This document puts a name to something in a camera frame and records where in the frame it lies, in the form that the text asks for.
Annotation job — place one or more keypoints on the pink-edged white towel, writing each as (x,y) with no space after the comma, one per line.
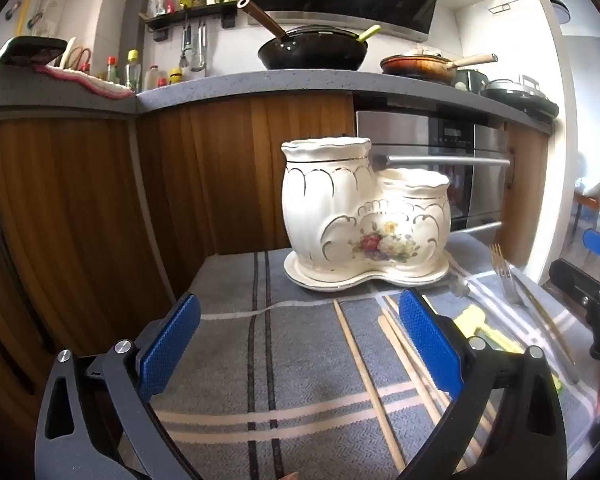
(95,84)

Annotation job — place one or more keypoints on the red-capped sauce bottle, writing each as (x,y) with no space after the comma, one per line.
(112,71)

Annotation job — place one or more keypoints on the wooden chopstick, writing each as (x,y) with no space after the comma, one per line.
(367,385)
(392,335)
(392,306)

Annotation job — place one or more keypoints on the grey vertical pipe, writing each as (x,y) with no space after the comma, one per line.
(135,35)

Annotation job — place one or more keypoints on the white floral ceramic utensil holder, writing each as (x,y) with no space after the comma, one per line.
(330,210)

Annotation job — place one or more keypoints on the yellow-capped clear bottle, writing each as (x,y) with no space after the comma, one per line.
(133,72)

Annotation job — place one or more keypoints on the yellow plastic sealing clip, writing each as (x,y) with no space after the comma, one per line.
(470,322)

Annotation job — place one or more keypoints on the yellow-capped small bottle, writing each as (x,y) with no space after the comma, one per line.
(175,78)

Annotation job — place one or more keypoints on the white plastic jug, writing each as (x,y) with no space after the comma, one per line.
(155,79)

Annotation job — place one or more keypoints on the grey speckled kitchen countertop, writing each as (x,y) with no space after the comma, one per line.
(230,87)

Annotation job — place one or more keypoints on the stainless steel built-in oven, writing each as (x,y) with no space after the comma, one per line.
(420,135)

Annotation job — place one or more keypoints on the yellow-green spatula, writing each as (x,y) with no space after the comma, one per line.
(369,33)

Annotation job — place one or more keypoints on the gold metal fork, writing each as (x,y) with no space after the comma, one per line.
(505,275)

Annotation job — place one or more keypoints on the wooden dining chair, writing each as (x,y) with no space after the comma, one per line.
(597,190)

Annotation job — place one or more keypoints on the white ceramic holder saucer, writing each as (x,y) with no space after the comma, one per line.
(330,285)

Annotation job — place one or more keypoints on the narrow wooden cabinet panel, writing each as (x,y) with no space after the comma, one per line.
(527,190)

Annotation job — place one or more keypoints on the brown frying pan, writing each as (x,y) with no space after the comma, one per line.
(415,66)

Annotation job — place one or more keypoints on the black wall shelf rack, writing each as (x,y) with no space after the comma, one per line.
(190,16)

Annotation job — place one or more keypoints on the dark lidded pan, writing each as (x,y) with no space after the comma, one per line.
(520,95)

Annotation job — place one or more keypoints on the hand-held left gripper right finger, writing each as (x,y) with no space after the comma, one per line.
(430,345)

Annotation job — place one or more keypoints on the wooden cabinet door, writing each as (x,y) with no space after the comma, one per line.
(70,240)
(240,170)

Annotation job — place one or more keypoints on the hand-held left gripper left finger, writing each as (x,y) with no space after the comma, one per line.
(172,342)

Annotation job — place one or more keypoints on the round ceiling lamp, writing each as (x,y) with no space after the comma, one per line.
(559,10)

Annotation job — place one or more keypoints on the grey striped cloth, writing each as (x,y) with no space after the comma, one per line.
(305,360)

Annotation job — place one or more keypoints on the green pot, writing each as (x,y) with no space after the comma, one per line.
(472,80)

